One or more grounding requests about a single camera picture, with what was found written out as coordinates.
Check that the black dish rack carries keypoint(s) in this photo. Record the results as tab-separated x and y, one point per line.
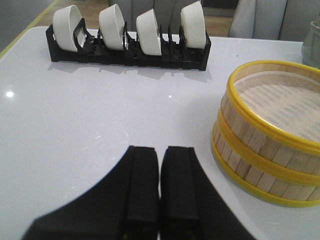
175	55

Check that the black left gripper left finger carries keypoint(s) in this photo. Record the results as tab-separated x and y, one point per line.
123	205

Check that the green electric cooking pot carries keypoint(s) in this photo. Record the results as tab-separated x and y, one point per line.
311	46

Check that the right grey chair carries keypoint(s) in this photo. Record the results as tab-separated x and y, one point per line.
285	20

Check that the white bowl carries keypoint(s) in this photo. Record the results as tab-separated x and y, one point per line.
111	25
64	22
193	24
148	33

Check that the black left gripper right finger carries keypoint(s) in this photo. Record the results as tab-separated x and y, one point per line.
190	206

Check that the upper tray liner paper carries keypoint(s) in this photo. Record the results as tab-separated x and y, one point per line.
289	101

